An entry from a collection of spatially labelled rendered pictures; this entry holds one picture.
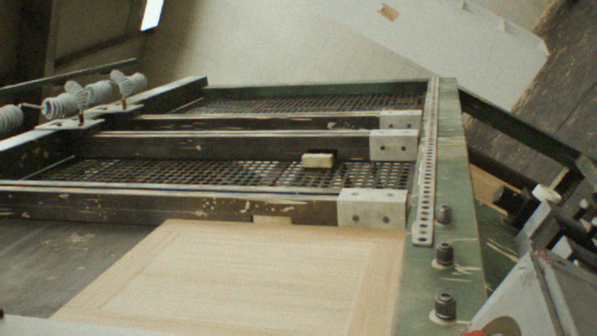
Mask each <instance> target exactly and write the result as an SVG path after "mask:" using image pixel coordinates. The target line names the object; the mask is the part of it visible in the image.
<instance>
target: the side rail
mask: <svg viewBox="0 0 597 336"><path fill-rule="evenodd" d="M428 81H429V78H400V79H374V80H346V81H321V82H293V83H265V84H213V85H207V86H205V87H203V97H204V98H234V97H267V96H302V95H336V94H371V93H405V92H427V83H428Z"/></svg>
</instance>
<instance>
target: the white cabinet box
mask: <svg viewBox="0 0 597 336"><path fill-rule="evenodd" d="M308 7H310V8H312V9H314V10H317V11H318V12H321V13H323V14H324V15H326V16H328V17H330V18H332V19H334V20H336V21H337V22H339V23H341V24H343V25H345V26H347V27H349V28H351V29H352V30H354V31H356V32H358V33H360V34H363V35H365V36H367V37H368V38H370V39H372V40H374V41H376V43H378V44H381V45H383V46H384V47H385V48H387V49H389V50H391V51H393V52H396V53H398V54H399V55H401V56H403V57H404V58H406V59H408V60H412V61H413V62H415V63H417V64H418V65H420V66H422V67H424V68H427V69H428V70H430V71H432V72H434V73H435V74H437V75H439V76H442V77H455V78H456V80H457V84H460V86H462V87H463V88H465V89H467V90H468V91H470V92H473V93H475V94H477V95H478V96H480V97H482V98H484V99H485V100H488V101H490V102H492V103H493V104H495V105H497V106H499V107H501V108H503V109H505V110H507V111H508V112H509V111H511V110H512V108H513V107H514V105H515V104H516V102H517V101H518V100H519V98H520V97H521V96H522V95H523V94H524V92H525V91H526V89H527V88H528V87H529V85H530V84H531V82H532V81H533V79H534V77H535V76H536V75H537V73H538V71H539V70H540V69H541V68H542V67H543V66H544V64H545V63H546V61H547V60H548V57H549V56H550V54H549V52H548V50H547V48H546V45H545V41H544V40H542V38H540V37H538V36H535V35H533V34H531V33H530V32H528V31H526V30H524V28H521V27H518V26H516V25H515V24H513V23H512V22H510V21H508V20H505V19H503V18H501V17H499V16H497V15H496V14H494V13H492V12H489V11H487V10H485V9H484V8H482V7H480V6H479V5H477V4H474V3H472V2H470V1H468V0H311V1H310V3H309V6H308Z"/></svg>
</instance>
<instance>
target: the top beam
mask: <svg viewBox="0 0 597 336"><path fill-rule="evenodd" d="M207 84H208V78H207V76H189V77H186V78H183V79H180V80H179V81H176V82H172V83H169V84H165V85H162V86H159V87H157V88H156V89H154V90H151V91H148V92H143V93H142V94H139V95H136V96H133V97H130V98H128V99H125V102H126V105H134V104H135V103H139V105H144V107H142V108H140V110H141V114H142V115H165V114H168V113H170V112H172V111H173V110H175V109H179V108H182V107H184V106H186V105H188V104H190V103H192V102H195V101H197V100H199V99H201V98H203V93H202V89H203V86H205V85H207ZM94 117H98V118H99V119H105V121H104V122H102V123H100V127H101V132H107V131H116V126H115V114H114V113H84V119H93V118H94ZM70 137H71V135H70V131H69V129H45V130H35V131H32V132H28V133H25V134H21V135H19V136H16V137H13V138H10V139H8V140H3V141H1V142H0V180H11V181H18V180H22V179H24V178H27V177H29V175H31V174H33V173H35V172H39V171H41V170H43V169H44V168H47V167H49V166H51V165H53V164H56V163H58V162H60V161H63V160H65V159H67V158H69V157H71V156H73V155H74V151H73V147H72V142H71V139H70Z"/></svg>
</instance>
